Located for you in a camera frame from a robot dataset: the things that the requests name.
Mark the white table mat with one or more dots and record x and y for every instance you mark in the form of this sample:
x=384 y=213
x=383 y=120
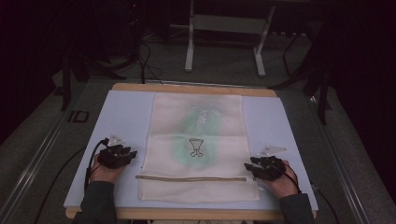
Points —
x=124 y=112

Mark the black stand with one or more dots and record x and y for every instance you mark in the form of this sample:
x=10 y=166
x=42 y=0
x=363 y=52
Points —
x=320 y=90
x=74 y=68

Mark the metal floor rail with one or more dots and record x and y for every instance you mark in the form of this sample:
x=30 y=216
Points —
x=339 y=168
x=34 y=161

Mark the white mesh zipper bag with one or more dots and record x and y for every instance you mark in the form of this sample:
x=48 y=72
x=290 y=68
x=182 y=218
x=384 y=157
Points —
x=199 y=124

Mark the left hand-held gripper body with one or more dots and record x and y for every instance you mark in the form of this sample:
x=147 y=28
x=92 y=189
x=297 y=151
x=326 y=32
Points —
x=111 y=157

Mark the green garment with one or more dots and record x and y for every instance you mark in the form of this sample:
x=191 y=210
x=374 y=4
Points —
x=199 y=124

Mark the white metal stand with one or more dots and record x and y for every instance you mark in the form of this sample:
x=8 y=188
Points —
x=229 y=24

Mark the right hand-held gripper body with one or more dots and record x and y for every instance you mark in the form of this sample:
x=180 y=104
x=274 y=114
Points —
x=271 y=166

